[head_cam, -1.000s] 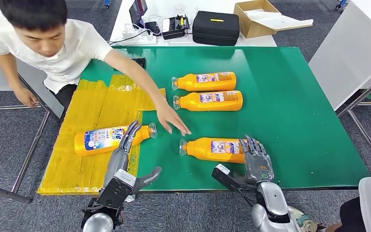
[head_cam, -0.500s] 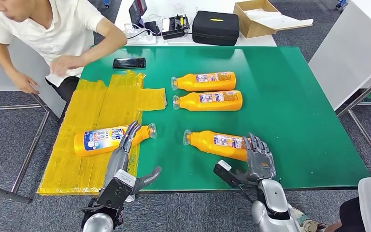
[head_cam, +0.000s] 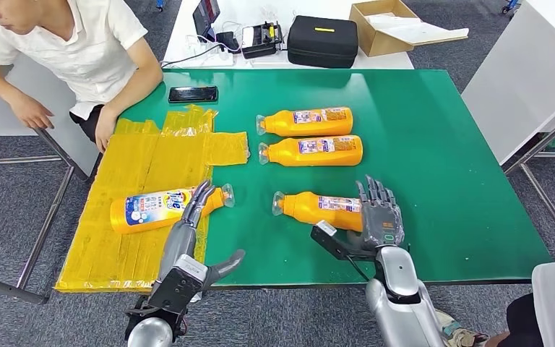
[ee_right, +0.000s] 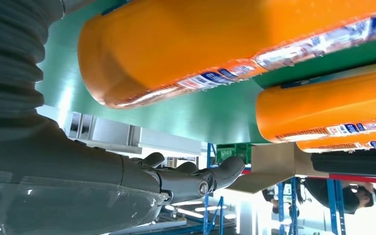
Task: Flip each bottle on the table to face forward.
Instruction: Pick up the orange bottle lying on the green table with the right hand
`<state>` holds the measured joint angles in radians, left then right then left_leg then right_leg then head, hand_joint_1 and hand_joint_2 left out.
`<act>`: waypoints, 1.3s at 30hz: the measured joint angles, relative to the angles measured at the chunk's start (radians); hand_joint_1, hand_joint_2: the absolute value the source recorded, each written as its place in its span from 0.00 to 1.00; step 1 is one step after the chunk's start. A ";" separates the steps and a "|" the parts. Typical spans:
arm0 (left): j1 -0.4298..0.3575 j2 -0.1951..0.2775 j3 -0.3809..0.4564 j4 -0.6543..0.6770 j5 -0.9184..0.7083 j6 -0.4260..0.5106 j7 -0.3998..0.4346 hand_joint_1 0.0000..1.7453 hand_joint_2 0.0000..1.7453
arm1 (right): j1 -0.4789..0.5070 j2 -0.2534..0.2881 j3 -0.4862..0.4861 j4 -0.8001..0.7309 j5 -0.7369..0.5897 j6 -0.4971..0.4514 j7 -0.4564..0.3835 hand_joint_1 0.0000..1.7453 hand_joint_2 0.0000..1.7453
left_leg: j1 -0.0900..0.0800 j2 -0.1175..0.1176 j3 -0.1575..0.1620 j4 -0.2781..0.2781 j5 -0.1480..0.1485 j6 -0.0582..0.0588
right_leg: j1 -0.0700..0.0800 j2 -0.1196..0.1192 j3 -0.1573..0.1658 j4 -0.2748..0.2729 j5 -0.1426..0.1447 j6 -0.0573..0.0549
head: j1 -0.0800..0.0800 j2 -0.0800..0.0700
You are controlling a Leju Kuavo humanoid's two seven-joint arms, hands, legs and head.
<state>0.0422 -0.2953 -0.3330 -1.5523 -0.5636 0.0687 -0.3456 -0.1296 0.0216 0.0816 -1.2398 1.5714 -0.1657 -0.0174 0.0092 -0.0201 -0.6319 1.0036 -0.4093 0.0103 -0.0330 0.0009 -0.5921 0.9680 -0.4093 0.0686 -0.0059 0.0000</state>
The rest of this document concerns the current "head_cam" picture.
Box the person's left hand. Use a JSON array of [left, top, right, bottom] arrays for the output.
[[94, 107, 118, 154]]

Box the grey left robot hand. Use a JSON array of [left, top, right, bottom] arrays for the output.
[[156, 179, 246, 291]]

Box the person's right hand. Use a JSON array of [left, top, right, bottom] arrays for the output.
[[12, 100, 56, 131]]

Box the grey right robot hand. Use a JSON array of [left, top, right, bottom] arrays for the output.
[[346, 175, 405, 252]]

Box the orange detergent bottle clear cap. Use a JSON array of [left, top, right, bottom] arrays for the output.
[[110, 183, 236, 235], [256, 106, 354, 138], [258, 134, 364, 168], [271, 190, 365, 234]]

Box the yellow taped mat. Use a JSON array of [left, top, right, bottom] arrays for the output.
[[54, 105, 251, 294]]

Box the black smartphone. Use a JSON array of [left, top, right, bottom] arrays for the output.
[[168, 86, 220, 104]]

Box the white power strip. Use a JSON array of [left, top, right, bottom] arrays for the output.
[[162, 45, 236, 68]]

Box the black tablet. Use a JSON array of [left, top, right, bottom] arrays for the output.
[[192, 0, 222, 43]]

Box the black power adapter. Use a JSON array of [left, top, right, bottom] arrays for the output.
[[216, 31, 241, 53]]

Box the open cardboard box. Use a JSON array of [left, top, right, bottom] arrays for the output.
[[349, 0, 424, 57]]

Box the black charger device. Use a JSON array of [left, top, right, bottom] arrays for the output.
[[241, 21, 285, 60]]

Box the black carrying case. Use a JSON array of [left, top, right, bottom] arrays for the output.
[[287, 15, 359, 69]]

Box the white table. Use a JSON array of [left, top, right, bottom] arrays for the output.
[[161, 0, 416, 70]]

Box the white paper sheet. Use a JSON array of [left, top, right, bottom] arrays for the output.
[[366, 13, 470, 46]]

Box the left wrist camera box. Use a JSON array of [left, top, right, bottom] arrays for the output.
[[148, 267, 209, 317]]

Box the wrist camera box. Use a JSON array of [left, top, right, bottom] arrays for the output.
[[311, 220, 379, 262], [148, 267, 209, 317]]

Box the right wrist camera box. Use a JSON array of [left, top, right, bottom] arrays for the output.
[[311, 220, 379, 262]]

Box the grey metal frame table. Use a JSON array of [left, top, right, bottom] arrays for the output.
[[502, 105, 555, 257], [0, 127, 90, 307]]

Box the black power cable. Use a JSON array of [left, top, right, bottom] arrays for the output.
[[161, 43, 223, 66]]

